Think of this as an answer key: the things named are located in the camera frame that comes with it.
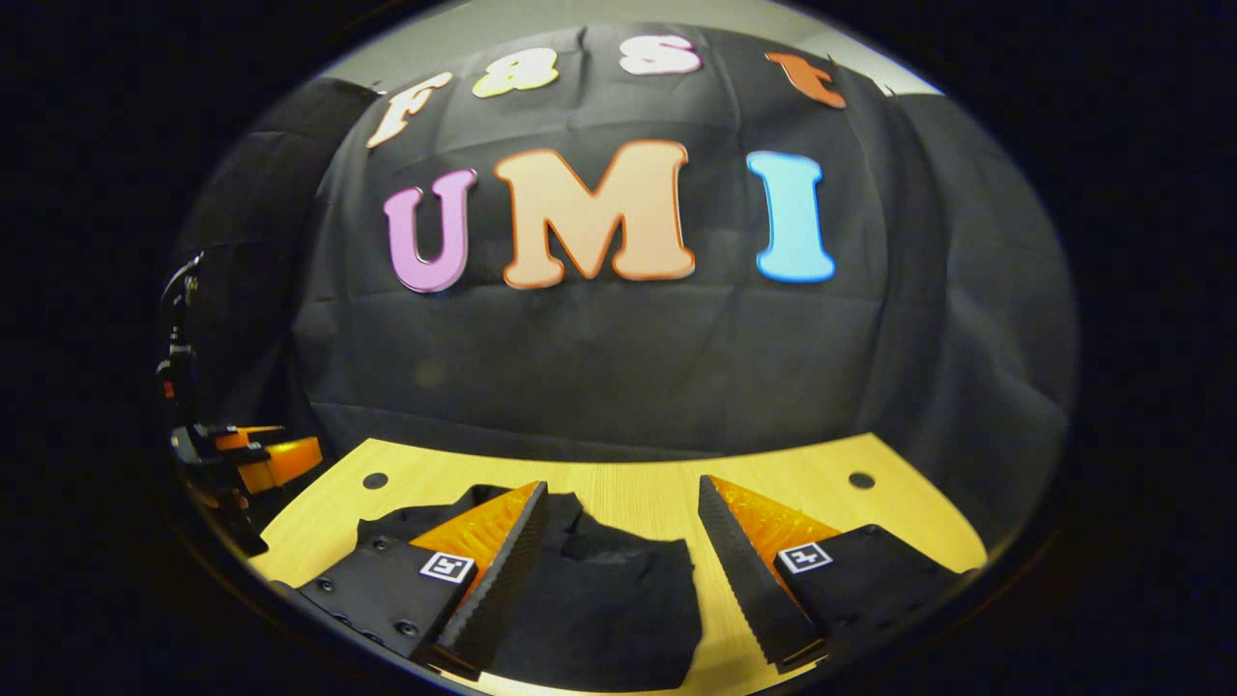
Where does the black cable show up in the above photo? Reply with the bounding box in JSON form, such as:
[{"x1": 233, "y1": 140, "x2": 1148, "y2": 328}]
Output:
[{"x1": 160, "y1": 251, "x2": 206, "y2": 303}]

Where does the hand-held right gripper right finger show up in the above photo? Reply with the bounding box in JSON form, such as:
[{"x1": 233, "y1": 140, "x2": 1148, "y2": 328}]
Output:
[{"x1": 696, "y1": 474, "x2": 965, "y2": 676}]

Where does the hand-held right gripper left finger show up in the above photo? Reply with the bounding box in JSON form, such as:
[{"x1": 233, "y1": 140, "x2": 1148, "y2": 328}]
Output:
[{"x1": 295, "y1": 480, "x2": 550, "y2": 681}]

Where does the black backdrop cloth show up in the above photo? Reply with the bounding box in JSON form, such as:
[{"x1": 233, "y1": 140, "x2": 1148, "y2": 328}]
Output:
[{"x1": 174, "y1": 21, "x2": 1079, "y2": 552}]

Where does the black buttoned garment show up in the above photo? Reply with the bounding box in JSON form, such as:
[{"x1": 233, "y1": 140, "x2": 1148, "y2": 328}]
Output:
[{"x1": 356, "y1": 483, "x2": 704, "y2": 693}]

